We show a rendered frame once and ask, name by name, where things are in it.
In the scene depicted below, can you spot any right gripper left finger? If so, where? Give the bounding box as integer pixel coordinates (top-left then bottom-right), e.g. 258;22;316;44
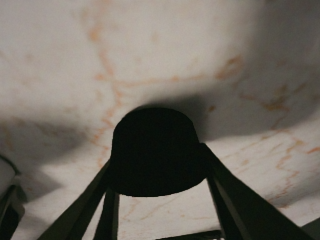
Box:
37;158;120;240

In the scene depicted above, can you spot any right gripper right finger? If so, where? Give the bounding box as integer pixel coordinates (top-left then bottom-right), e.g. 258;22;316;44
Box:
200;143;316;240

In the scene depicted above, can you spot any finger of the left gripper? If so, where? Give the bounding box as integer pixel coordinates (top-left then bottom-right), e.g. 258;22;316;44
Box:
0;185;25;240

